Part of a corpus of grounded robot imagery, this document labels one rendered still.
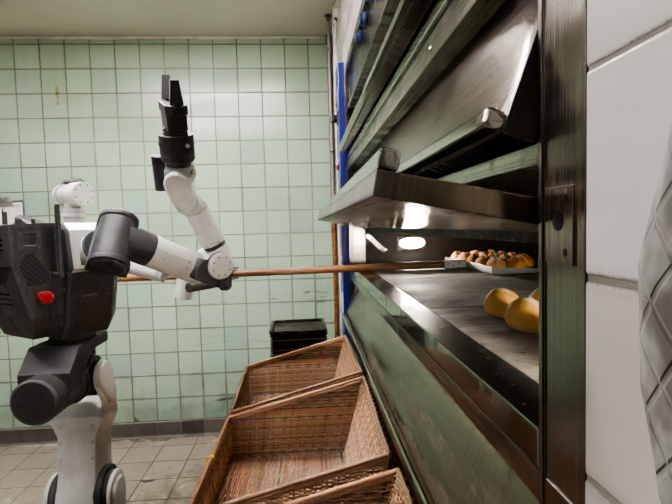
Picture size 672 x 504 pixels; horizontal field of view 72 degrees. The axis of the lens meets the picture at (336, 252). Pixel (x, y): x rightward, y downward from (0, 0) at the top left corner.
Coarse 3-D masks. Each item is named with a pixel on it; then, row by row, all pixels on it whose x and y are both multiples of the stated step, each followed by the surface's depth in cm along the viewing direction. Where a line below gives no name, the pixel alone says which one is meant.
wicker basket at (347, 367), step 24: (264, 360) 216; (288, 360) 217; (312, 360) 218; (336, 360) 220; (240, 384) 190; (264, 384) 217; (288, 384) 218; (312, 384) 219; (240, 408) 163; (336, 408) 166
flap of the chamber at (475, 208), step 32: (352, 192) 61; (384, 192) 41; (416, 192) 41; (448, 192) 42; (480, 192) 42; (384, 224) 115; (416, 224) 84; (448, 224) 67; (480, 224) 55; (512, 224) 47
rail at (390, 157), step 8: (376, 152) 44; (384, 152) 41; (392, 152) 41; (376, 160) 42; (384, 160) 41; (392, 160) 41; (368, 168) 47; (376, 168) 42; (384, 168) 41; (392, 168) 41; (360, 176) 54; (352, 184) 63; (344, 192) 76; (336, 200) 96
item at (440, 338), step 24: (384, 288) 138; (408, 312) 100; (432, 312) 99; (432, 336) 79; (456, 336) 78; (456, 360) 66; (480, 360) 64; (480, 384) 57; (504, 384) 55; (528, 384) 54; (504, 408) 50; (528, 408) 47; (504, 432) 51; (528, 432) 45; (528, 456) 45
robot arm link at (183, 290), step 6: (180, 282) 162; (186, 282) 162; (174, 288) 165; (180, 288) 163; (186, 288) 161; (192, 288) 159; (198, 288) 162; (204, 288) 164; (210, 288) 168; (174, 294) 164; (180, 294) 163; (186, 294) 164; (192, 294) 167
